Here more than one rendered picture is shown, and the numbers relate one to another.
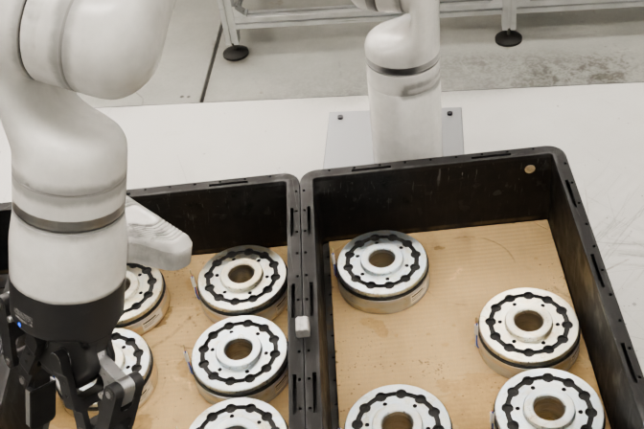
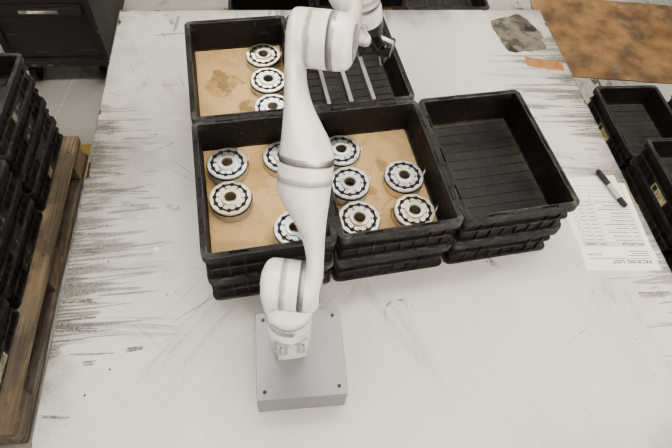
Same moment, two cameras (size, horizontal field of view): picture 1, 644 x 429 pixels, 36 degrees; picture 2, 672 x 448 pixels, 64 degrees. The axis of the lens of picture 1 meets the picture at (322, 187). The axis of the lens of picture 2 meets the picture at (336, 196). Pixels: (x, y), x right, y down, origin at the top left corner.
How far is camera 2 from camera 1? 1.47 m
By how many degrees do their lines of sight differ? 83
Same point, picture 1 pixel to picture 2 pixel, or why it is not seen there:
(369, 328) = not seen: hidden behind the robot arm
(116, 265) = not seen: hidden behind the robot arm
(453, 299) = (262, 225)
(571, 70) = not seen: outside the picture
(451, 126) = (263, 377)
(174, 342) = (382, 201)
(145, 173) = (470, 388)
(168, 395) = (376, 178)
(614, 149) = (155, 422)
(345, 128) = (333, 373)
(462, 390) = (259, 184)
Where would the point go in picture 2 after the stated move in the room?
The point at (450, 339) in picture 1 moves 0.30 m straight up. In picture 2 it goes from (263, 205) to (257, 123)
